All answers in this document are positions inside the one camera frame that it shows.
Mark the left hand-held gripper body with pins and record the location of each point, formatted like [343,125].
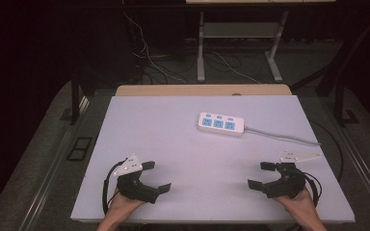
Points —
[131,187]

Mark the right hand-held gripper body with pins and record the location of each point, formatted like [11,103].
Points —
[287,184]

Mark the person's left hand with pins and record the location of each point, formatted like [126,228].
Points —
[122,203]

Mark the person's right hand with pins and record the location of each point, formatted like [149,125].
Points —
[297,205]

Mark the white power strip blue sockets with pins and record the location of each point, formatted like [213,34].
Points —
[221,123]

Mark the black metal stand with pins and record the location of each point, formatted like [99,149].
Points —
[340,80]

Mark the grey metal desk frame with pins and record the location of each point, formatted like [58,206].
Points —
[237,30]

